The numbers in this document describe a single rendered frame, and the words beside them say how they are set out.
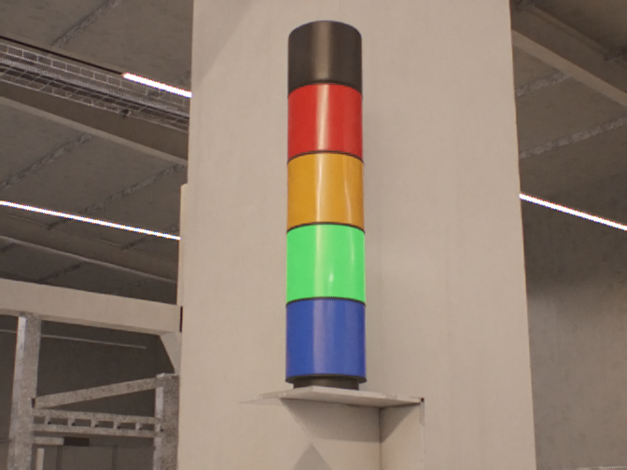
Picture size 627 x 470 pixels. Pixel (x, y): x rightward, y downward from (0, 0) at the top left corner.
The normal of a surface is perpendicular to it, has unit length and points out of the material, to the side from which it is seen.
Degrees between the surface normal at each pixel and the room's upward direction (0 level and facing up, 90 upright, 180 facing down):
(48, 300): 90
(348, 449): 90
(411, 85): 90
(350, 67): 90
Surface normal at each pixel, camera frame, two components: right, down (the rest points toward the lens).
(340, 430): 0.64, -0.21
